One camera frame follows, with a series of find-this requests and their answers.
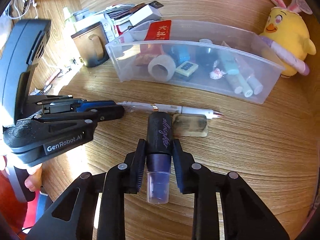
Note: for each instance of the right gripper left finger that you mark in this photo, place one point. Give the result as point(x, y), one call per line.
point(135, 162)

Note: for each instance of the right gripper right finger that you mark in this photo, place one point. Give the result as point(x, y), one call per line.
point(183, 161)

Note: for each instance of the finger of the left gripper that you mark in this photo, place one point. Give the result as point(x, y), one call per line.
point(107, 113)
point(87, 105)

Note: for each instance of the white fountain pen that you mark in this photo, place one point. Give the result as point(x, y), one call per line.
point(171, 109)

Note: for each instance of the black purple cosmetic bottle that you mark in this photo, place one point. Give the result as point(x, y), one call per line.
point(158, 157)

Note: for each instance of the mahjong tile eraser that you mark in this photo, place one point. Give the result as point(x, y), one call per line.
point(187, 68)

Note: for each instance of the white green text tube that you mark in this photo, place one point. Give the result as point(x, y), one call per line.
point(231, 67)

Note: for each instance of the red tea packet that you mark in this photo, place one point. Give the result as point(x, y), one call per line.
point(157, 31)

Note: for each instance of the beige tube red cap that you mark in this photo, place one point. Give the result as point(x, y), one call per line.
point(234, 83)

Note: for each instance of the white cosmetic tube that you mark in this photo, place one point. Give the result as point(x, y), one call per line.
point(248, 73)

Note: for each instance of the dark green bottle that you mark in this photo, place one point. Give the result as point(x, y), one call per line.
point(206, 57)

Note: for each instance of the left hand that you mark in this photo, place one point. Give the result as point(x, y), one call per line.
point(33, 182)

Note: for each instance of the brown mug with lid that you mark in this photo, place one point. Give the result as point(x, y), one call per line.
point(90, 43)

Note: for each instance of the stack of books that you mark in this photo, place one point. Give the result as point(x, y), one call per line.
point(111, 18)

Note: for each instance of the white cardboard box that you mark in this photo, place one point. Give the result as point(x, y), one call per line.
point(146, 13)

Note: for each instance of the clear plastic storage bin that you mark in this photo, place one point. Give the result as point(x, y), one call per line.
point(265, 63)

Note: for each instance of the yellow chick plush toy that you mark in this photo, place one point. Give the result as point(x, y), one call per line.
point(287, 35)

